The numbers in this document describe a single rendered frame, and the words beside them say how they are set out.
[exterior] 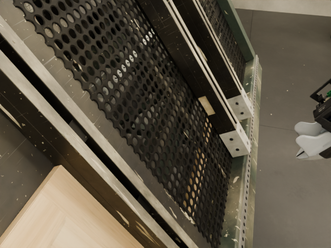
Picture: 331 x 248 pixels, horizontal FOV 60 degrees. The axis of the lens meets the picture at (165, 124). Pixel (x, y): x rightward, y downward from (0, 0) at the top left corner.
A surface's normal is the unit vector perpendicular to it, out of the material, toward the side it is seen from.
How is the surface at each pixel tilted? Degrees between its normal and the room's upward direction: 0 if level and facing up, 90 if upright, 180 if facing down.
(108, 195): 90
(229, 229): 33
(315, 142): 93
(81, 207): 57
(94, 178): 90
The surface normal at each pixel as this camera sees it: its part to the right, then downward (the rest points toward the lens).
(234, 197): -0.52, -0.73
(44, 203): 0.81, -0.26
